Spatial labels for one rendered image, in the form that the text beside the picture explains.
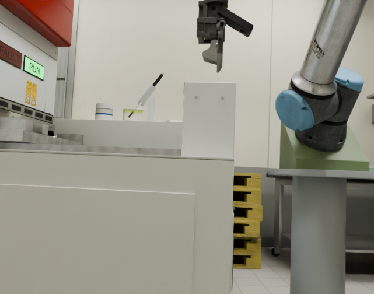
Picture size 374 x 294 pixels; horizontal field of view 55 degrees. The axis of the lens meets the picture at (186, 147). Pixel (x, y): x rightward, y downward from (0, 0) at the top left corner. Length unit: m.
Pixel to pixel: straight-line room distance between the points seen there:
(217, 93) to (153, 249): 0.29
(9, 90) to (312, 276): 1.02
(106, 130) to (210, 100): 0.67
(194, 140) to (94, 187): 0.19
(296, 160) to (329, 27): 0.40
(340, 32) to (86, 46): 3.77
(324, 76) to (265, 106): 3.38
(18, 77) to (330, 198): 0.98
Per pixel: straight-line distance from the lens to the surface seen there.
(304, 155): 1.12
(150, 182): 0.59
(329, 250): 1.15
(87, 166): 0.62
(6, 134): 0.98
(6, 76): 1.12
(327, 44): 0.90
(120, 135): 1.25
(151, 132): 1.22
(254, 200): 3.19
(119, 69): 4.29
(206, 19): 1.10
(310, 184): 1.13
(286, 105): 0.97
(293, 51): 4.57
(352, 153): 1.19
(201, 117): 0.65
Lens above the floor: 0.79
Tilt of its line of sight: 4 degrees up
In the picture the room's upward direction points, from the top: 3 degrees clockwise
